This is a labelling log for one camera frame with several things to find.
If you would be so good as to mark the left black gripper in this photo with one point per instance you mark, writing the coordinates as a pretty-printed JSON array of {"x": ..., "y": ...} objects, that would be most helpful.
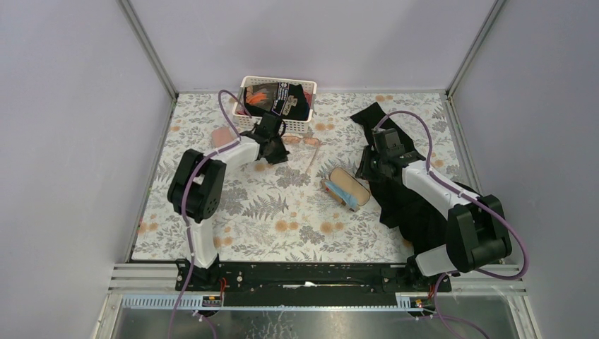
[{"x": 280, "y": 156}]

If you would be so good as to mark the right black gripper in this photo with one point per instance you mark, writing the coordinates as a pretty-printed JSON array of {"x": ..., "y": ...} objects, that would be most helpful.
[{"x": 364, "y": 171}]

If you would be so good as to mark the orange lens sunglasses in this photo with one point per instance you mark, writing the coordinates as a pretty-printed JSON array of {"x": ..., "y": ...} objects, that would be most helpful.
[{"x": 308, "y": 148}]

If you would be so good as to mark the plaid glasses case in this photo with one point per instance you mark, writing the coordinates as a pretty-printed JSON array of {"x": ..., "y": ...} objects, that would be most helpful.
[{"x": 349, "y": 184}]

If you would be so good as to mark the pink glasses case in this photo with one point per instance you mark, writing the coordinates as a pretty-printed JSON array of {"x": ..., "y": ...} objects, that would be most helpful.
[{"x": 222, "y": 136}]

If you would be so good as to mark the blue cleaning cloth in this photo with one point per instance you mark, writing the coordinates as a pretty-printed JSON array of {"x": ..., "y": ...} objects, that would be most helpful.
[{"x": 344, "y": 198}]

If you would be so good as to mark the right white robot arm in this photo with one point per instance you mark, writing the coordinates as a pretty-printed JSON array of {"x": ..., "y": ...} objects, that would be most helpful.
[{"x": 445, "y": 195}]

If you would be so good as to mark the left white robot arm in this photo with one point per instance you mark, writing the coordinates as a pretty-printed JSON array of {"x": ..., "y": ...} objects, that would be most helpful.
[{"x": 196, "y": 187}]

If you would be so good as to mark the white plastic basket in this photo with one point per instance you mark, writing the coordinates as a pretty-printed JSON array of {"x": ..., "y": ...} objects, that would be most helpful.
[{"x": 246, "y": 121}]

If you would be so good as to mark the black packaged items in basket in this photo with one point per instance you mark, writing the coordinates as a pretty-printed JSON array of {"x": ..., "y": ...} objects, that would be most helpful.
[{"x": 284, "y": 99}]

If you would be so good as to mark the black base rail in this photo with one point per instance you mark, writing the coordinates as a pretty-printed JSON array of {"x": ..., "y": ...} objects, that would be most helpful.
[{"x": 301, "y": 284}]

